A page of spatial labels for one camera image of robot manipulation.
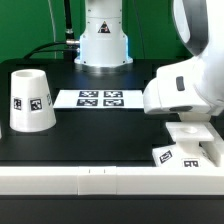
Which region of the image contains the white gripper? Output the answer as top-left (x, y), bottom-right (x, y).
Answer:
top-left (143, 57), bottom-right (224, 116)

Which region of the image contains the white lamp base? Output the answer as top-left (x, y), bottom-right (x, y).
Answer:
top-left (152, 122), bottom-right (224, 168)

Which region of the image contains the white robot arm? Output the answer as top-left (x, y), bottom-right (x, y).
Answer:
top-left (75, 0), bottom-right (224, 116)

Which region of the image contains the white lamp shade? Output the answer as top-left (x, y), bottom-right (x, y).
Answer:
top-left (10, 69), bottom-right (56, 132)

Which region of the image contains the white marker sheet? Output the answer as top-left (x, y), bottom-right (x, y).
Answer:
top-left (54, 90), bottom-right (143, 109)

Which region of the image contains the black vertical cable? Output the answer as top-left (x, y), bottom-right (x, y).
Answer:
top-left (63, 0), bottom-right (75, 62)

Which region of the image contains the white front wall bar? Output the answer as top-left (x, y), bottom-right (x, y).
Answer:
top-left (0, 166), bottom-right (224, 195)

